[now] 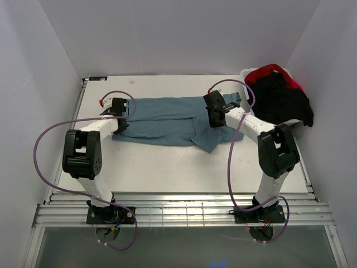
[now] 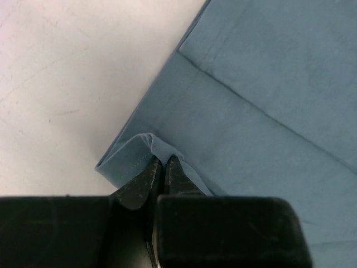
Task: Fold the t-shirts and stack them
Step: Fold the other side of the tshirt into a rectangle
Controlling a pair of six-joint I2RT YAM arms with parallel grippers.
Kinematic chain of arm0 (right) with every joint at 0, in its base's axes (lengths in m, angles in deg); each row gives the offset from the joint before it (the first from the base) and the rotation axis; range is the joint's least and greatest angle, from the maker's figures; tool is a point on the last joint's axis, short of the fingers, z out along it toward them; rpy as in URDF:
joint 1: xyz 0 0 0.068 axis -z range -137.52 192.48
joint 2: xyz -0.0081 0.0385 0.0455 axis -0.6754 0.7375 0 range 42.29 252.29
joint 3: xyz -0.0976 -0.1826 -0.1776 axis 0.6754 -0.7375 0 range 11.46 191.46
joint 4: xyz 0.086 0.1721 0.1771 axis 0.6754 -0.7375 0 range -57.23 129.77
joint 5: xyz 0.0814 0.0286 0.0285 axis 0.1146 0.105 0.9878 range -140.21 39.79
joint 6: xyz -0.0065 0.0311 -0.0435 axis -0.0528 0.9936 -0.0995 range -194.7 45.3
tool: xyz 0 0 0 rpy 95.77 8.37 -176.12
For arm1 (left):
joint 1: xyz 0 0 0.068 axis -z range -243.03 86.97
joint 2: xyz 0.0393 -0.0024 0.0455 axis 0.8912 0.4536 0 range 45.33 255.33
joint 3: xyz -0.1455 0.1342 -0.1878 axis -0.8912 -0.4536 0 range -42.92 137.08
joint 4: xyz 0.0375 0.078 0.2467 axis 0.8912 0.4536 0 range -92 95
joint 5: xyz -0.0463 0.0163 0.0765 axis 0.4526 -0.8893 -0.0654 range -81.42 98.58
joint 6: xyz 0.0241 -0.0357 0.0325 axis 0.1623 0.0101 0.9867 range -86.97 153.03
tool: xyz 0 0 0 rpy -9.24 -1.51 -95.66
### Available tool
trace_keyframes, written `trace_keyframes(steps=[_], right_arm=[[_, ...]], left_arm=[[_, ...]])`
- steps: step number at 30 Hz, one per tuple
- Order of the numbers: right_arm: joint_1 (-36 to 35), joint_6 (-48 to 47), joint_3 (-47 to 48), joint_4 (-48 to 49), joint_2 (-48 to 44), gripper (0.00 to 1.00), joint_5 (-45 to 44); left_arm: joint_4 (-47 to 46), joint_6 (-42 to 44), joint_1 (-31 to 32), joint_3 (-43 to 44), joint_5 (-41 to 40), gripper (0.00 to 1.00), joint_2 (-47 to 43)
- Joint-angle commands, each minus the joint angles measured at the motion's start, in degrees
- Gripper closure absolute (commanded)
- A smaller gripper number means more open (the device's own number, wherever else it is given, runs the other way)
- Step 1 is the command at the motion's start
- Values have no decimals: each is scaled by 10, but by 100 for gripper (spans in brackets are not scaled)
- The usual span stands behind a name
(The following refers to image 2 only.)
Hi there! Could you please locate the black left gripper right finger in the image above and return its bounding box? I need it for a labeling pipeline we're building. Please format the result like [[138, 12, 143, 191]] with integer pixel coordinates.
[[163, 156, 205, 196]]

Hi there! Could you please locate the blue t shirt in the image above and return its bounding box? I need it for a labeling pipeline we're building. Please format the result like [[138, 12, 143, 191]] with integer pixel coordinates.
[[96, 1, 356, 267]]

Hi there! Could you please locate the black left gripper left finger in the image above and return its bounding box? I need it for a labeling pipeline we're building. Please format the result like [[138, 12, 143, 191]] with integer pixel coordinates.
[[110, 157, 162, 210]]

